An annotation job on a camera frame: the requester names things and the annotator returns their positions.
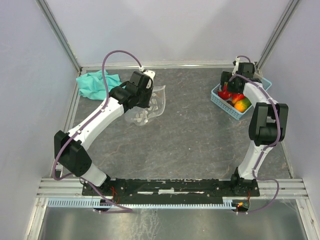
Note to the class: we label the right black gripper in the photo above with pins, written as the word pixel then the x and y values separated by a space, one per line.
pixel 225 77

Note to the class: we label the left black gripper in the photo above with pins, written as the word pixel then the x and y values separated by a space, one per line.
pixel 146 104

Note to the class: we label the red apple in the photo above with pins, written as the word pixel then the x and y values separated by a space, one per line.
pixel 224 94

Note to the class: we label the green orange mango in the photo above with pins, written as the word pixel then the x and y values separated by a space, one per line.
pixel 242 105

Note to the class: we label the clear dotted zip bag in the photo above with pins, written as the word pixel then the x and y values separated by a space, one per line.
pixel 143 116

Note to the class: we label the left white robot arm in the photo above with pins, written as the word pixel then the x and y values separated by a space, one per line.
pixel 70 148

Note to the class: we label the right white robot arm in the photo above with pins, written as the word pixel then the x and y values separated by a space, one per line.
pixel 268 123

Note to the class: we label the red strawberry pear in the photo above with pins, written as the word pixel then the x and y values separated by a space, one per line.
pixel 236 97

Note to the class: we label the small dark plum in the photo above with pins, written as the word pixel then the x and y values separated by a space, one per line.
pixel 230 103

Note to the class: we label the light blue plastic basket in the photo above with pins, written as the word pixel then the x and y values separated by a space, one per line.
pixel 254 94

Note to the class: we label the teal crumpled cloth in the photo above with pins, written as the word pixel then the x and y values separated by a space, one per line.
pixel 91 85

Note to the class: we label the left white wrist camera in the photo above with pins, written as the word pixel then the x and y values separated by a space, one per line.
pixel 150 73

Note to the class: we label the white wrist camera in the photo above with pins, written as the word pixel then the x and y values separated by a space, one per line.
pixel 150 73
pixel 236 65

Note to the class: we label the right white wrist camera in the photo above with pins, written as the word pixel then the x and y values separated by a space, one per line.
pixel 236 65

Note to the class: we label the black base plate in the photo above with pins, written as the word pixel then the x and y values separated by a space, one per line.
pixel 177 191

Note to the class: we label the aluminium frame rail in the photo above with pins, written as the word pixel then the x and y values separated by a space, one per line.
pixel 72 188

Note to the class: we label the light blue cable duct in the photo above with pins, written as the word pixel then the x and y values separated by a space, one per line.
pixel 96 203

